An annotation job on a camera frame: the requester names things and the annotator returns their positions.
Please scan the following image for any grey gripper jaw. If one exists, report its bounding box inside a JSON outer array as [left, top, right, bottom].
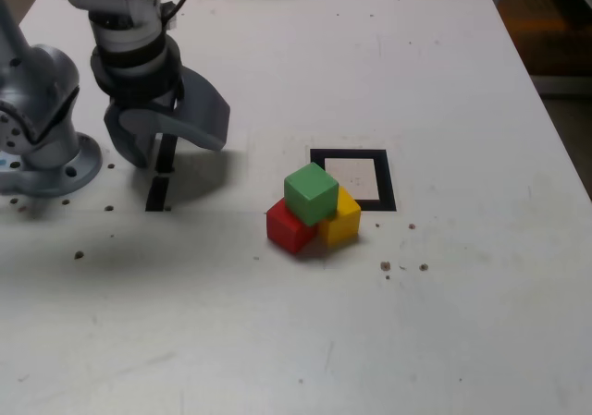
[[103, 104, 156, 169], [117, 65, 231, 153]]

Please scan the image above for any green cube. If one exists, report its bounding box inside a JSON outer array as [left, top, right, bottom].
[[283, 162, 340, 226]]

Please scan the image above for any red cube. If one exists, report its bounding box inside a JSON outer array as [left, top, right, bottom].
[[265, 197, 320, 254]]

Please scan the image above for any yellow cube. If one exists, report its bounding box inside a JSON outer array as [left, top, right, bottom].
[[317, 186, 362, 249]]

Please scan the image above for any black tape square outline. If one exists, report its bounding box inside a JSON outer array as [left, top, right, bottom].
[[308, 148, 398, 213]]

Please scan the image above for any black tape strip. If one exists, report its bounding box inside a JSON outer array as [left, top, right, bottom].
[[144, 132, 179, 213]]

